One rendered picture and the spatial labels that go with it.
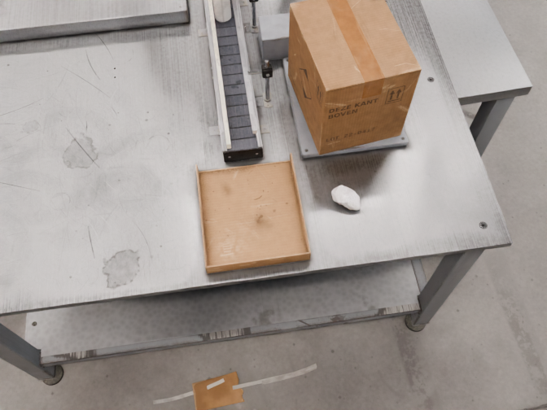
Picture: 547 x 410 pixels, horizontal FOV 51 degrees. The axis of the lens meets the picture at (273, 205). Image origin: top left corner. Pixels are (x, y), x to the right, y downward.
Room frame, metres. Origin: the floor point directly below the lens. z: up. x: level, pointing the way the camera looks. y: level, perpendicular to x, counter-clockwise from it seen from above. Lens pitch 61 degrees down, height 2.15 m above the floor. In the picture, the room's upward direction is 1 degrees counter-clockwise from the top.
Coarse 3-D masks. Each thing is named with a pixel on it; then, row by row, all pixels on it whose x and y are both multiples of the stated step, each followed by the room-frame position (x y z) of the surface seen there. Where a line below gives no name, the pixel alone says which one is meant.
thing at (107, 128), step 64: (192, 0) 1.50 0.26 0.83; (0, 64) 1.23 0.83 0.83; (64, 64) 1.22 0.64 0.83; (128, 64) 1.22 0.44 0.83; (192, 64) 1.22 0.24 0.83; (256, 64) 1.22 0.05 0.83; (0, 128) 0.99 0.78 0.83; (64, 128) 0.98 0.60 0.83; (128, 128) 0.98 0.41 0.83; (192, 128) 0.98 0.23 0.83; (448, 128) 0.97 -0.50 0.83; (0, 192) 0.77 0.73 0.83; (64, 192) 0.77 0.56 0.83; (128, 192) 0.77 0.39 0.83; (192, 192) 0.77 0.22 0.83; (320, 192) 0.76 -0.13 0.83; (384, 192) 0.76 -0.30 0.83; (448, 192) 0.76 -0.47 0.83; (0, 256) 0.59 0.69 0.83; (64, 256) 0.58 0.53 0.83; (128, 256) 0.58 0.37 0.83; (192, 256) 0.58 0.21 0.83; (320, 256) 0.58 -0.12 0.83; (384, 256) 0.57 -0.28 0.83
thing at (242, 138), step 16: (224, 32) 1.30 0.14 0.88; (224, 48) 1.24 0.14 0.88; (224, 64) 1.17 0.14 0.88; (240, 64) 1.17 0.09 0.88; (224, 80) 1.11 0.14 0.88; (240, 80) 1.11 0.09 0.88; (240, 96) 1.05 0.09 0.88; (240, 112) 0.99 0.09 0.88; (240, 128) 0.94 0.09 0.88; (240, 144) 0.89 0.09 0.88; (256, 144) 0.89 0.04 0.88
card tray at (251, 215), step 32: (288, 160) 0.86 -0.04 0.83; (224, 192) 0.76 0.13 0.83; (256, 192) 0.76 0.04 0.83; (288, 192) 0.76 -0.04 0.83; (224, 224) 0.67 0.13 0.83; (256, 224) 0.67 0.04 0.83; (288, 224) 0.67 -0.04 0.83; (224, 256) 0.58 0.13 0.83; (256, 256) 0.58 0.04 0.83; (288, 256) 0.56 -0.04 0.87
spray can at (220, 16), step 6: (216, 0) 1.34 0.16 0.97; (222, 0) 1.34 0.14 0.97; (228, 0) 1.35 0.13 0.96; (216, 6) 1.35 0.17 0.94; (222, 6) 1.34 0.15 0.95; (228, 6) 1.35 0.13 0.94; (216, 12) 1.35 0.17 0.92; (222, 12) 1.34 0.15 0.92; (228, 12) 1.35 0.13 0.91; (216, 18) 1.35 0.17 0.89; (222, 18) 1.34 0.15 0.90; (228, 18) 1.35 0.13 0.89
